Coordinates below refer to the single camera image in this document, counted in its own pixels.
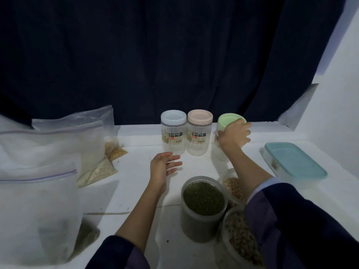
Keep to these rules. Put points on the person's right hand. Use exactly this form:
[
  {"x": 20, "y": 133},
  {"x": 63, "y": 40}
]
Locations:
[{"x": 235, "y": 137}]

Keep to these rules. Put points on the person's left hand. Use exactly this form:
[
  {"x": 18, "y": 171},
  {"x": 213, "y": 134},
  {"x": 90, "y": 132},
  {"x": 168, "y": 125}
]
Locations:
[{"x": 161, "y": 168}]

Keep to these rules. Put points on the transparent jar green lid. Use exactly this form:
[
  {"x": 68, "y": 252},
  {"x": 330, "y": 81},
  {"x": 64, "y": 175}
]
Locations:
[{"x": 224, "y": 120}]

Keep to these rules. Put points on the transparent jar pink lid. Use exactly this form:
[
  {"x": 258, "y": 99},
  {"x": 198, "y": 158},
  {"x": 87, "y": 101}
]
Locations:
[{"x": 199, "y": 131}]

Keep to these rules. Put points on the transparent jar blue lid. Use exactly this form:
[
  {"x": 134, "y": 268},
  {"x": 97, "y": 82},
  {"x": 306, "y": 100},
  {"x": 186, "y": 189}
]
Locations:
[{"x": 174, "y": 131}]

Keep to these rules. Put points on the pile of green beans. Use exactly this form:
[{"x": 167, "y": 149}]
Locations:
[{"x": 203, "y": 197}]

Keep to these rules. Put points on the pile of yellow soybeans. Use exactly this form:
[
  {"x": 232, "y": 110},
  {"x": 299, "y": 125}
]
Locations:
[{"x": 235, "y": 189}]

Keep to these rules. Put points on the clear zip bag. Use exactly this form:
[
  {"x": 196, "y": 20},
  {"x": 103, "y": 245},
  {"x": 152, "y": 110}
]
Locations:
[{"x": 84, "y": 117}]

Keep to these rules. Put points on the zip bag of grains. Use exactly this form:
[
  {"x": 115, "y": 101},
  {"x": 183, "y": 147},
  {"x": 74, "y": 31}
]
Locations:
[{"x": 50, "y": 148}]

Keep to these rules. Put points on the clear bag with green beans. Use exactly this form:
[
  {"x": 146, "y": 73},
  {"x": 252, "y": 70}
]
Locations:
[{"x": 39, "y": 221}]

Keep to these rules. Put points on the person's left forearm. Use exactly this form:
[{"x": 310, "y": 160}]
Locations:
[{"x": 143, "y": 215}]

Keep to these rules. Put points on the person's right forearm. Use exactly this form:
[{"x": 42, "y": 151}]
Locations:
[{"x": 280, "y": 210}]

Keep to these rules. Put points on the teal lidded plastic container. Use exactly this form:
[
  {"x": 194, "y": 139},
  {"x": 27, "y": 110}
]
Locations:
[{"x": 294, "y": 160}]

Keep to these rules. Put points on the dark navy curtain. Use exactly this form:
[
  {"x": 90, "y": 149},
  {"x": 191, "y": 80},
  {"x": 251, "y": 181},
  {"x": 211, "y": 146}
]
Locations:
[{"x": 168, "y": 53}]

